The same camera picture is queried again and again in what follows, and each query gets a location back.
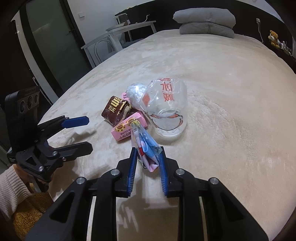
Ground pink cookie box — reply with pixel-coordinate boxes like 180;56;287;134
111;108;148;142

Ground dark red snack wrapper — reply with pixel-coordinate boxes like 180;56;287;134
101;96;130;126

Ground blue white candy wrapper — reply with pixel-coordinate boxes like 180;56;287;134
130;120;162;172

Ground white plastic bag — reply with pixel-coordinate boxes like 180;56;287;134
126;83;147;110

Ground clear plastic cup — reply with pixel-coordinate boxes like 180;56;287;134
140;78;188;138

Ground white knit sleeve left forearm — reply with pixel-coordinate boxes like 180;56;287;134
0;166;32;221

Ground person's left hand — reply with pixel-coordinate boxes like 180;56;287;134
12;164;55;186

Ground brown fuzzy trousers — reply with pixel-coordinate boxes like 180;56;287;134
11;184;53;240

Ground beige bed blanket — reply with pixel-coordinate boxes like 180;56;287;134
43;30;295;240

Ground white metal chair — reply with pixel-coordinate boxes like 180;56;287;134
94;37;116;64

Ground dark glass door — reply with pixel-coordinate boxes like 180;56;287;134
20;0;92;96

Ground white desk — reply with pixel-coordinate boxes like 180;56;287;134
81;20;158;69

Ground small white appliance on desk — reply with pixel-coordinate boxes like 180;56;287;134
114;13;130;26

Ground grey pillow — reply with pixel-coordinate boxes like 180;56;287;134
180;22;234;38

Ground teddy bear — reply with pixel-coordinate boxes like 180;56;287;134
268;30;280;49

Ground grey folded duvet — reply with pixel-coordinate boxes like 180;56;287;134
173;8;236;28

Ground black headboard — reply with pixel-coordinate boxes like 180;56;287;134
122;1;295;61

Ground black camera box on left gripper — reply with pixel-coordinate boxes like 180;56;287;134
4;86;40;152

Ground charger with white cable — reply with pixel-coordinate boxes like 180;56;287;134
256;18;264;44

